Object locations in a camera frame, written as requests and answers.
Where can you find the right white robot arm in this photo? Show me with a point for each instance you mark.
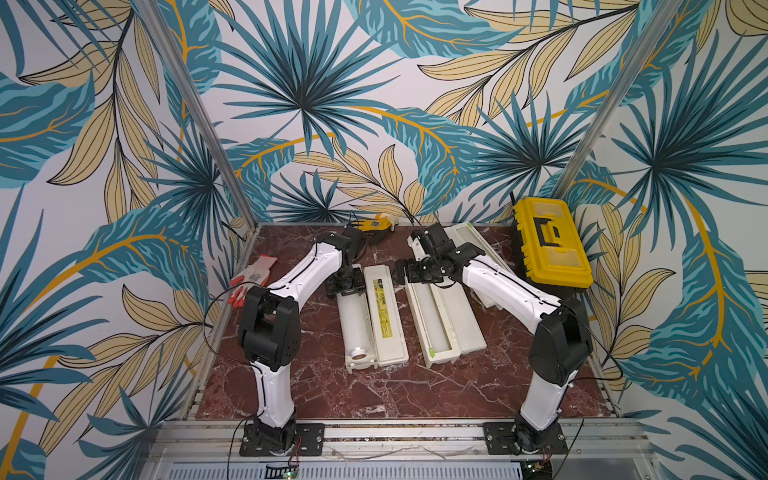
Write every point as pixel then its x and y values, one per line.
pixel 561 338

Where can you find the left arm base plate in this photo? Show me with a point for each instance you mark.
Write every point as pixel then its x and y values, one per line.
pixel 261 440

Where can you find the white wrap dispenser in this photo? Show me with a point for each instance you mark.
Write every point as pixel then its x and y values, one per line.
pixel 386 325
pixel 480 271
pixel 460 323

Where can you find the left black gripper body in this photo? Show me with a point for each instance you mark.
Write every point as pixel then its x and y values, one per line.
pixel 348 280

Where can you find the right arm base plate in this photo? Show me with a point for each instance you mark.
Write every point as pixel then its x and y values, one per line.
pixel 518 438

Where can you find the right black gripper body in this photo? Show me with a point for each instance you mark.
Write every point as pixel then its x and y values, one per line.
pixel 421 271

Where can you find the yellow black work glove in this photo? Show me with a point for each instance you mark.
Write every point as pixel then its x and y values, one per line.
pixel 377 229

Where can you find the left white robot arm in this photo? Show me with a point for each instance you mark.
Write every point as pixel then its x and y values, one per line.
pixel 270 330

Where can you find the long plastic wrap roll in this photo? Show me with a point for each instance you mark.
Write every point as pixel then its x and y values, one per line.
pixel 356 331

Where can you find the yellow black toolbox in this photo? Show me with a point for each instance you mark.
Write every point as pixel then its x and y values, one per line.
pixel 547 249

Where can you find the red white work glove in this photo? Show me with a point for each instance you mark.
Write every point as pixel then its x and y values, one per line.
pixel 255 274

